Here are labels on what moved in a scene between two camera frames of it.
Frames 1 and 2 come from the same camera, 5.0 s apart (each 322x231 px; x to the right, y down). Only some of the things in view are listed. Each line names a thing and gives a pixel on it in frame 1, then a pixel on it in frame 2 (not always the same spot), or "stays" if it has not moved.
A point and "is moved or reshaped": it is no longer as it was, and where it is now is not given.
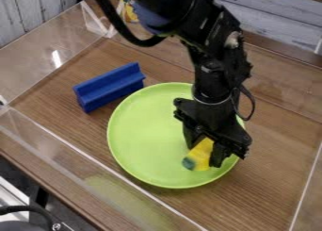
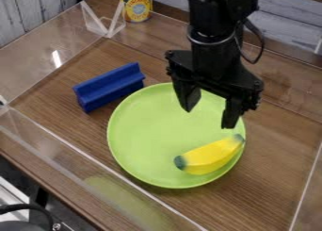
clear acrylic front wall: x=58 y=187 stays
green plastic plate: x=146 y=138 stays
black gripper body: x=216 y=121 to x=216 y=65
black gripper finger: x=193 y=136 to x=189 y=92
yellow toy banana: x=197 y=160 is moved or reshaped
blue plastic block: x=107 y=89 stays
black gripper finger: x=221 y=153 to x=232 y=113
